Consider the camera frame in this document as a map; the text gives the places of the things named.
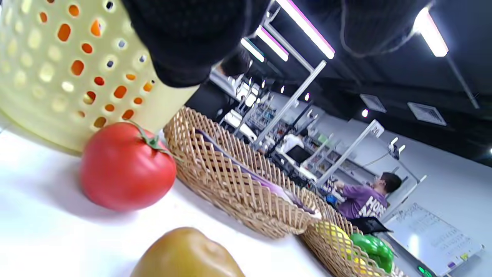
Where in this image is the oval wicker basket container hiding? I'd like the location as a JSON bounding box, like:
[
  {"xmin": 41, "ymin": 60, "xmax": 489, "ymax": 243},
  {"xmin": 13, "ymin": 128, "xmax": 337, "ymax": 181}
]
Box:
[{"xmin": 163, "ymin": 107, "xmax": 321, "ymax": 239}]

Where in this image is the red tomato object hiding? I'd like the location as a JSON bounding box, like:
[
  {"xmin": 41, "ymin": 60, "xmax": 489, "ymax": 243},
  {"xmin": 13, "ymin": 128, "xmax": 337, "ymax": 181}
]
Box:
[{"xmin": 80, "ymin": 121, "xmax": 178, "ymax": 212}]

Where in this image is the yellow plastic basket container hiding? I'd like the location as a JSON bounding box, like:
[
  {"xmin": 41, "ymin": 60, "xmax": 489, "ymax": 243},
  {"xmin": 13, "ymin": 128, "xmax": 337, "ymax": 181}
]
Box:
[{"xmin": 0, "ymin": 0, "xmax": 200, "ymax": 154}]

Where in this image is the yellow lemon object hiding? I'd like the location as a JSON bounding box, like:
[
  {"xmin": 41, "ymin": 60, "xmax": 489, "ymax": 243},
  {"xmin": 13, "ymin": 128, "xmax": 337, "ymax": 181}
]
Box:
[{"xmin": 316, "ymin": 221, "xmax": 352, "ymax": 258}]

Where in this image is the purple eggplant object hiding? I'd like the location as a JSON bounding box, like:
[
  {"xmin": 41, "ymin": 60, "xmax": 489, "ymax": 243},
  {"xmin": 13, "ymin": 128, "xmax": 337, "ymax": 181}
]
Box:
[{"xmin": 194, "ymin": 129, "xmax": 316, "ymax": 216}]

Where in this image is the white mounted camera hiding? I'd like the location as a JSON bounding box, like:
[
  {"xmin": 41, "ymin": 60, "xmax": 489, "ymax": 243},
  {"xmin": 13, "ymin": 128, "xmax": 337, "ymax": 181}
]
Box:
[{"xmin": 388, "ymin": 137, "xmax": 406, "ymax": 160}]

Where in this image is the green bell pepper object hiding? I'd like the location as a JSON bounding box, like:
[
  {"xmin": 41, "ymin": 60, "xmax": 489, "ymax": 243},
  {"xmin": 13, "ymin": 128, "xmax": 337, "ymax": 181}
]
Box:
[{"xmin": 350, "ymin": 233, "xmax": 395, "ymax": 274}]

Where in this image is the small corn piece object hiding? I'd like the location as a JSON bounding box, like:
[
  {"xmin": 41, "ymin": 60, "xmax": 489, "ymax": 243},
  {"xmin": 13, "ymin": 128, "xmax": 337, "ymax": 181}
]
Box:
[{"xmin": 352, "ymin": 256, "xmax": 375, "ymax": 275}]

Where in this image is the ceiling air vent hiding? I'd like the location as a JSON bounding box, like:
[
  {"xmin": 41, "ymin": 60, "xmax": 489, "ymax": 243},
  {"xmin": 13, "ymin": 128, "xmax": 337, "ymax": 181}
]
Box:
[
  {"xmin": 359, "ymin": 93, "xmax": 387, "ymax": 113},
  {"xmin": 407, "ymin": 102, "xmax": 447, "ymax": 126}
]

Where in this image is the white metal rig frame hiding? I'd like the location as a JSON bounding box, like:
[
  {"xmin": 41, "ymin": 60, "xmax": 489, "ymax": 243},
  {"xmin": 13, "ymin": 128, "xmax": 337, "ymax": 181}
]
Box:
[
  {"xmin": 252, "ymin": 60, "xmax": 327, "ymax": 150},
  {"xmin": 315, "ymin": 119, "xmax": 427, "ymax": 193}
]

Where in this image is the round wicker basket container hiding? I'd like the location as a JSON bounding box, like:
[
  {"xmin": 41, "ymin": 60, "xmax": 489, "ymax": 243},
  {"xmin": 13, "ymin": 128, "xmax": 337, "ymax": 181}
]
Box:
[{"xmin": 300, "ymin": 189, "xmax": 408, "ymax": 277}]

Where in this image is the long ceiling light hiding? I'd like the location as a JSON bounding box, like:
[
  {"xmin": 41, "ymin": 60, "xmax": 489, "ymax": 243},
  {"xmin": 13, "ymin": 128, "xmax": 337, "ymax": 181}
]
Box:
[
  {"xmin": 413, "ymin": 7, "xmax": 449, "ymax": 57},
  {"xmin": 275, "ymin": 0, "xmax": 336, "ymax": 59}
]

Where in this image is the brown potato object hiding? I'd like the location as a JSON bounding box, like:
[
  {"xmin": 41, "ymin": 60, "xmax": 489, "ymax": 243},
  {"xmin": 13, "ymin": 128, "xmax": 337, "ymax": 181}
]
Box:
[{"xmin": 131, "ymin": 227, "xmax": 246, "ymax": 277}]

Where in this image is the person's left hand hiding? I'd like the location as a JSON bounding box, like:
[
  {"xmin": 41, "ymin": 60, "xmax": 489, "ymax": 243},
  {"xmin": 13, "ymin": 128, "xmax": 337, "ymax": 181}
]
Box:
[{"xmin": 121, "ymin": 0, "xmax": 433, "ymax": 88}]

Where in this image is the whiteboard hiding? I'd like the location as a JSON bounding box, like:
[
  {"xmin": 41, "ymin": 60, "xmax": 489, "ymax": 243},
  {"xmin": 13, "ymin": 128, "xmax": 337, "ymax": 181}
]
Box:
[{"xmin": 384, "ymin": 203, "xmax": 485, "ymax": 277}]

